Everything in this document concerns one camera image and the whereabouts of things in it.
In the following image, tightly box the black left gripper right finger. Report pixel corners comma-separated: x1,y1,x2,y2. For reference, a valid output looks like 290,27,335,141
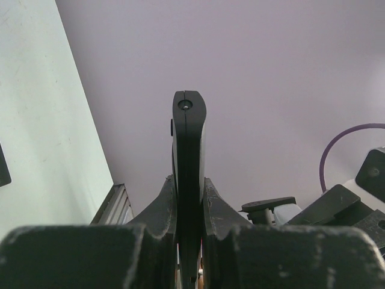
202,179,384,288

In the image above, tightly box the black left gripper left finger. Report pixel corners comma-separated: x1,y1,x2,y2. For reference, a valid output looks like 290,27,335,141
1,176,177,288

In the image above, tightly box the black remote battery cover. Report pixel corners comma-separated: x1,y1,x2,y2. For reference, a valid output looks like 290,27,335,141
0,146,11,187

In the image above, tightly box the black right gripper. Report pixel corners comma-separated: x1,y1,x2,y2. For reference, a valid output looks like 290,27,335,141
241,184,384,238

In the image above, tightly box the left aluminium frame post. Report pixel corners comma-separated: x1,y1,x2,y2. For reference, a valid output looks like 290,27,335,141
90,184,134,225

